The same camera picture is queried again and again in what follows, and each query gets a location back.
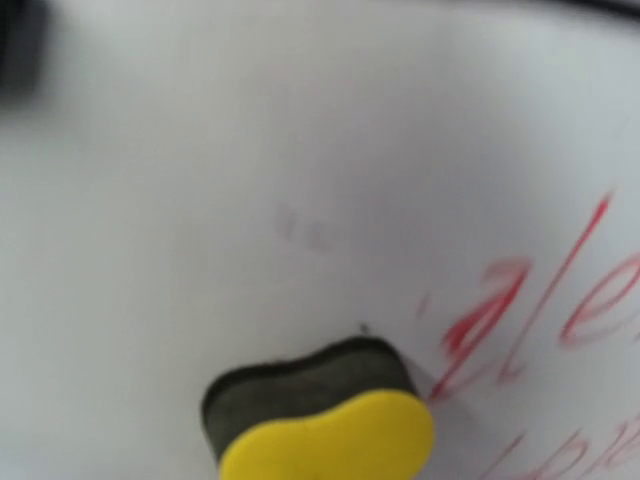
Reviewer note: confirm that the white whiteboard black frame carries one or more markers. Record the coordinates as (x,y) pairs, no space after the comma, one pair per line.
(190,186)

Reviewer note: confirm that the yellow black whiteboard eraser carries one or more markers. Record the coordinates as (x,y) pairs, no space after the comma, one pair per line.
(347,411)

